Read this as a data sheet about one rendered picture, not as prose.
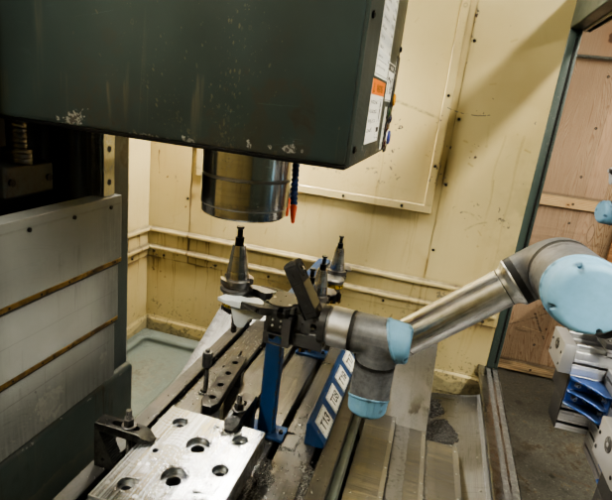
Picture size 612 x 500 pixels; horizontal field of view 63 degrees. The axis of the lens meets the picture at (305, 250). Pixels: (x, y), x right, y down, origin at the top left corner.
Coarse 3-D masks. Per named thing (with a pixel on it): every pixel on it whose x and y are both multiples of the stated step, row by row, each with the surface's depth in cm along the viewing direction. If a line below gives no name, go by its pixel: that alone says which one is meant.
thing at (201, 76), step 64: (0, 0) 82; (64, 0) 78; (128, 0) 76; (192, 0) 73; (256, 0) 71; (320, 0) 68; (384, 0) 76; (0, 64) 85; (64, 64) 81; (128, 64) 78; (192, 64) 76; (256, 64) 73; (320, 64) 70; (128, 128) 81; (192, 128) 78; (256, 128) 75; (320, 128) 73
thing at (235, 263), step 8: (232, 248) 94; (240, 248) 94; (232, 256) 94; (240, 256) 94; (232, 264) 94; (240, 264) 94; (232, 272) 94; (240, 272) 94; (248, 272) 96; (232, 280) 94; (240, 280) 95
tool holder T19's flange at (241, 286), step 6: (222, 276) 96; (222, 282) 95; (228, 282) 94; (234, 282) 94; (240, 282) 94; (246, 282) 95; (252, 282) 97; (222, 288) 95; (228, 288) 95; (234, 288) 94; (240, 288) 94; (246, 288) 95; (252, 288) 97; (228, 294) 94; (234, 294) 94; (240, 294) 94; (246, 294) 95
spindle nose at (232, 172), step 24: (216, 168) 84; (240, 168) 83; (264, 168) 83; (288, 168) 88; (216, 192) 85; (240, 192) 84; (264, 192) 85; (288, 192) 90; (216, 216) 86; (240, 216) 85; (264, 216) 87
